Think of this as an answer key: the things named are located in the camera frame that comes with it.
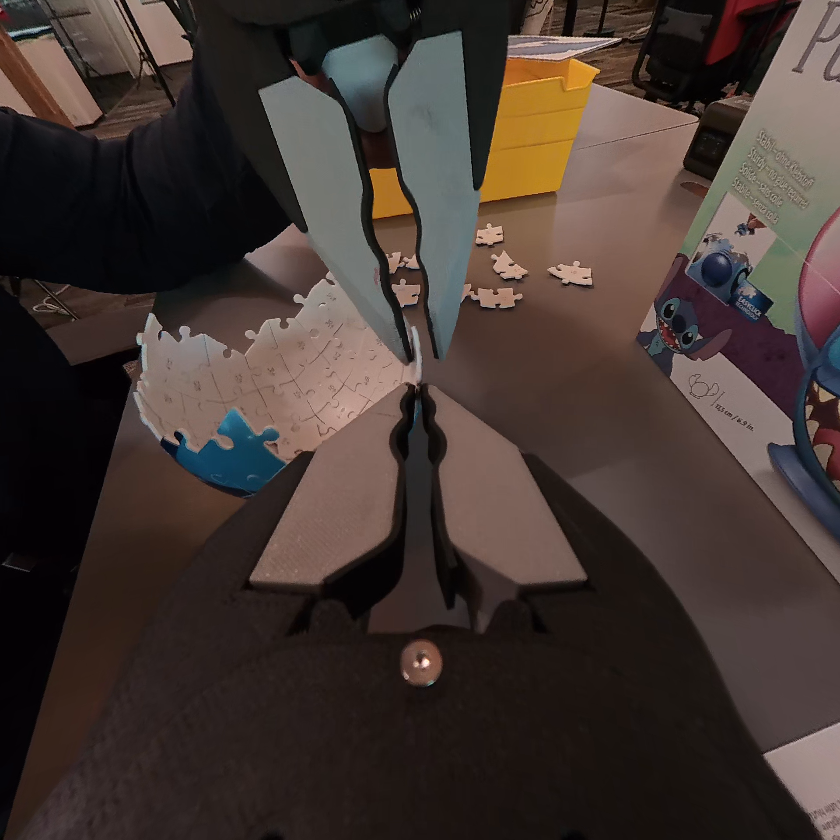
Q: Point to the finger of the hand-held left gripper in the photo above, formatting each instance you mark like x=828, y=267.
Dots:
x=439, y=164
x=321, y=177

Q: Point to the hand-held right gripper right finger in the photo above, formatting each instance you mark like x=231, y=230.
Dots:
x=505, y=518

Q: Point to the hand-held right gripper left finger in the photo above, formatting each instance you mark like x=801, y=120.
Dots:
x=334, y=518

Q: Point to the partly built puzzle ball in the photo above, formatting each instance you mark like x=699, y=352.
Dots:
x=262, y=387

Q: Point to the puzzle pieces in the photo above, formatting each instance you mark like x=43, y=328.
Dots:
x=571, y=272

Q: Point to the person's left forearm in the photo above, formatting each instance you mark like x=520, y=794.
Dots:
x=131, y=197

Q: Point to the printed puzzle box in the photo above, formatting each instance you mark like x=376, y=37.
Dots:
x=754, y=262

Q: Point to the black tripod stand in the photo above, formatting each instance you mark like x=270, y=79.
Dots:
x=148, y=59

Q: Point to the yellow plastic bin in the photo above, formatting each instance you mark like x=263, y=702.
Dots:
x=531, y=131

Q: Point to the blue white printed card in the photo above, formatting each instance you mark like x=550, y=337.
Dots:
x=564, y=46

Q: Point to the wooden beam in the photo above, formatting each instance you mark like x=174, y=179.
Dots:
x=26, y=79

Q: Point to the black office chair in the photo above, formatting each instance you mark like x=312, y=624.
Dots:
x=669, y=52

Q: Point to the dark grey electronic device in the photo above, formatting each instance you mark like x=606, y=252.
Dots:
x=715, y=141

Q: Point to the person's dark clothed body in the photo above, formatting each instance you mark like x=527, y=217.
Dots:
x=52, y=525

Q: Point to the red backed office chair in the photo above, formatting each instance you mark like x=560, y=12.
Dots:
x=754, y=33

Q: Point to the white instruction leaflet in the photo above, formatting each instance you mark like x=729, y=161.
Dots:
x=807, y=787

